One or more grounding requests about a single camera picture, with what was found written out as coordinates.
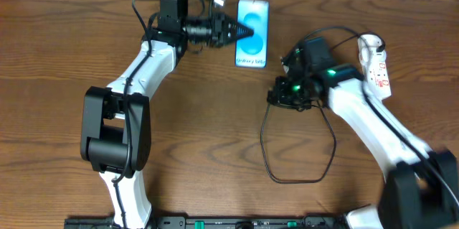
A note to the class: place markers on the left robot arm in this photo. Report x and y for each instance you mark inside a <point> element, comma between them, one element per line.
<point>116,123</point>

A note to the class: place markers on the white USB charger adapter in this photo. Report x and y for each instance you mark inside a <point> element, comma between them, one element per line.
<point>369,42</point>

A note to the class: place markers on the white power strip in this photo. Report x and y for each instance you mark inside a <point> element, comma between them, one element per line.
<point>374,67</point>

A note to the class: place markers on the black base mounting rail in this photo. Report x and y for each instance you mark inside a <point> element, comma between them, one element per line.
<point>180,222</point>

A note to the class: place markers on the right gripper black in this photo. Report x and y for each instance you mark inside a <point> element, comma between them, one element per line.
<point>283,95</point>

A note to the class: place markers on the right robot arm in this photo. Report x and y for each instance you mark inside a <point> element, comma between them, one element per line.
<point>420,185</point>

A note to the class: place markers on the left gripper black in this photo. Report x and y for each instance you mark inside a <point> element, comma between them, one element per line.
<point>219,29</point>

